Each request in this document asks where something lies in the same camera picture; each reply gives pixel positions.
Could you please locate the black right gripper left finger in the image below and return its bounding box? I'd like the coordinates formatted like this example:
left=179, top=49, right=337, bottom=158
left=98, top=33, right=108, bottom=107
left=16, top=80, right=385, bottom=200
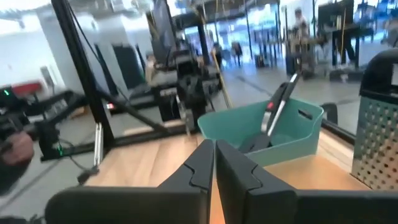
left=45, top=139, right=216, bottom=224

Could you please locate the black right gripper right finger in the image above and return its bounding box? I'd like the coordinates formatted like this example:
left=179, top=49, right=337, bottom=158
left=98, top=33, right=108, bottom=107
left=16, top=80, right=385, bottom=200
left=216, top=139, right=398, bottom=224

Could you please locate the black slotted spatula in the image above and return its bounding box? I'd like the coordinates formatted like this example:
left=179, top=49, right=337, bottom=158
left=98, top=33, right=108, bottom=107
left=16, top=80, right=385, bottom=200
left=238, top=81, right=290, bottom=154
left=239, top=72, right=302, bottom=153

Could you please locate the person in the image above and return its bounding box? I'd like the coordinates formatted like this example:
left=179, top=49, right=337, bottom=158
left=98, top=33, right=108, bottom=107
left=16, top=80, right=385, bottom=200
left=231, top=40, right=244, bottom=67
left=292, top=7, right=312, bottom=43
left=213, top=42, right=223, bottom=71

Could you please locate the teal plastic bin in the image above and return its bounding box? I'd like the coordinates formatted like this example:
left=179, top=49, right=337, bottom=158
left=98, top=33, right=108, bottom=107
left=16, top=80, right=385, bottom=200
left=197, top=98, right=325, bottom=167

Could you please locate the silver aluminium extrusion piece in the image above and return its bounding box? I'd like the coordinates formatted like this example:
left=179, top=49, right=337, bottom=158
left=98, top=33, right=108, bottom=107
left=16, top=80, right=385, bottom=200
left=93, top=122, right=104, bottom=167

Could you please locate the black equipment with green lights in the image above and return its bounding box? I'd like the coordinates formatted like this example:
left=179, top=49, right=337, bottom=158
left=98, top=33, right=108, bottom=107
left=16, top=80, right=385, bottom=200
left=0, top=86, right=90, bottom=194

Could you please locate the yellow arm cable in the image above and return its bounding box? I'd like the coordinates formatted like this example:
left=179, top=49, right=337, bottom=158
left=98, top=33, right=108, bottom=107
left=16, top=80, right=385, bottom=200
left=211, top=49, right=234, bottom=110

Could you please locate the black aluminium rig frame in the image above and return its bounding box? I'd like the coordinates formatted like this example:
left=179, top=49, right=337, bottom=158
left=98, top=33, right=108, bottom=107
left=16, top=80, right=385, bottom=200
left=40, top=0, right=357, bottom=162

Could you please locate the steel box grater black handle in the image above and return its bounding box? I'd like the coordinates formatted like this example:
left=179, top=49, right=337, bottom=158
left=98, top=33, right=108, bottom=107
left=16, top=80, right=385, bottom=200
left=351, top=49, right=398, bottom=191

